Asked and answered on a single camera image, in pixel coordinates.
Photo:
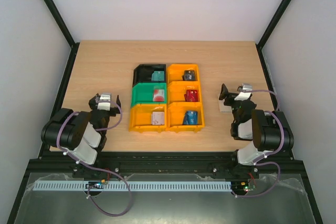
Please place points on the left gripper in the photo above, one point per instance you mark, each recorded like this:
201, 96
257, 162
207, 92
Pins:
92, 102

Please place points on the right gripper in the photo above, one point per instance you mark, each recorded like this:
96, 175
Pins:
230, 95

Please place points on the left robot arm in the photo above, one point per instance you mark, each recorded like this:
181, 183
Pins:
82, 135

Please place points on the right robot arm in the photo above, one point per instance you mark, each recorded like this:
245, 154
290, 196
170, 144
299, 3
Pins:
268, 132

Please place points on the dark blue card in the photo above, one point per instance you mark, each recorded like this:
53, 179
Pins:
189, 75

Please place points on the red white card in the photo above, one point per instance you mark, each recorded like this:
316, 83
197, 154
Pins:
159, 95

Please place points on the teal card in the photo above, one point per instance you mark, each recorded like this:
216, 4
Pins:
158, 76

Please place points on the green bin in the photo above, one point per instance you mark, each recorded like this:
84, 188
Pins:
144, 93

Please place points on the yellow bin front left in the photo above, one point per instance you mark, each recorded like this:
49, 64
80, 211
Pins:
140, 118

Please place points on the yellow bin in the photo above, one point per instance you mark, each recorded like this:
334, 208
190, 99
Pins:
175, 115
140, 118
177, 89
175, 71

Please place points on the black bin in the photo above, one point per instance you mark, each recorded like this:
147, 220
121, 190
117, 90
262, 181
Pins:
142, 73

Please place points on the yellow bin middle right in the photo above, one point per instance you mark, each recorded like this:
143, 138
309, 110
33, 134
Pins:
177, 89

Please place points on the yellow bin front right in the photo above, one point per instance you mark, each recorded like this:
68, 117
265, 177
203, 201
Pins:
175, 115

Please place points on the yellow bin back right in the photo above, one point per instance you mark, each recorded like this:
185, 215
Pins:
175, 71

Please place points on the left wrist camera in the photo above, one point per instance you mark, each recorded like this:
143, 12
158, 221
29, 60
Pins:
104, 101

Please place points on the black aluminium frame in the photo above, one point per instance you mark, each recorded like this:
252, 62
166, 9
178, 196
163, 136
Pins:
169, 161

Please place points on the grey cable duct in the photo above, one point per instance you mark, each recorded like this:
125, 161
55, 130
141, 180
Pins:
52, 185

